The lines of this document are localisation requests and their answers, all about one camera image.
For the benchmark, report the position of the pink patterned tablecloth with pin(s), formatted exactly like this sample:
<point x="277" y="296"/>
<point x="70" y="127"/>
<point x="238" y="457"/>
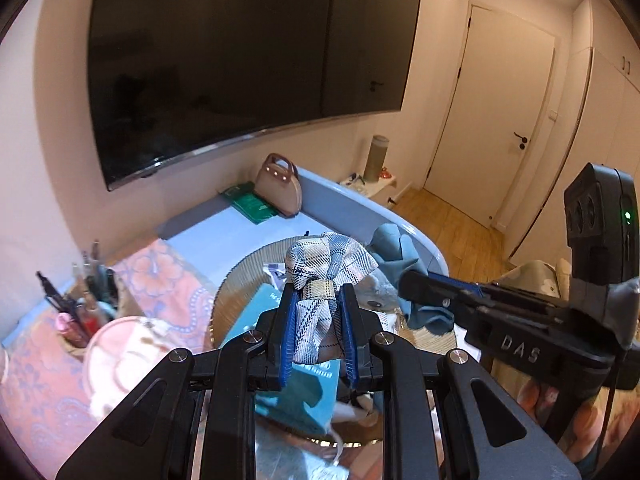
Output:
<point x="52" y="399"/>

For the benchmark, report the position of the pink round container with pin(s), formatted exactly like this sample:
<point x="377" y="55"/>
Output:
<point x="119" y="355"/>

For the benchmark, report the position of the teal blue cloth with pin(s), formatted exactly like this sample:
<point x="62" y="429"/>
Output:
<point x="395" y="254"/>

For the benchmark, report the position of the gold wire basket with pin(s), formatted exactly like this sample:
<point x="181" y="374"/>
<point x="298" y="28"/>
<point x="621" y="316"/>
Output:
<point x="373" y="293"/>

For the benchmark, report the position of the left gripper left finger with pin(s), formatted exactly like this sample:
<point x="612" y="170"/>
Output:
<point x="193" y="415"/>

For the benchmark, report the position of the white door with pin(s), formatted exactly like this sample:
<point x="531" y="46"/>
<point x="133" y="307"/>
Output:
<point x="503" y="80"/>

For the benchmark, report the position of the wooden pen holder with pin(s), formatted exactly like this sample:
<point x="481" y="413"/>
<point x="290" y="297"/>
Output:
<point x="91" y="302"/>

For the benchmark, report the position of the green book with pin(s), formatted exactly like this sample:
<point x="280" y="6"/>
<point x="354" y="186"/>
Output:
<point x="243" y="199"/>

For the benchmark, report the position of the brown handbag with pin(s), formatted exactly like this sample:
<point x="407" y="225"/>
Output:
<point x="277" y="183"/>

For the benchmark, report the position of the wall mounted television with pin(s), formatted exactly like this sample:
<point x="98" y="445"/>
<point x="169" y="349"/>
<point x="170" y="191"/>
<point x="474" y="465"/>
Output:
<point x="167" y="78"/>

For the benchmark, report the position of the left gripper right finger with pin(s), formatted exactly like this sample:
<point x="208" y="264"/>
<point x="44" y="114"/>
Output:
<point x="444" y="416"/>

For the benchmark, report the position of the teal mask package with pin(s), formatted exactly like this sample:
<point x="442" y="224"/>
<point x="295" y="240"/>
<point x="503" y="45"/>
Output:
<point x="306" y="403"/>

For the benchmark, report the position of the grey cylinder speaker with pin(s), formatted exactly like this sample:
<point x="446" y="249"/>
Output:
<point x="375" y="160"/>

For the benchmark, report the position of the plaid bow tie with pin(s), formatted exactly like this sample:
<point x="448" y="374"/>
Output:
<point x="317" y="267"/>

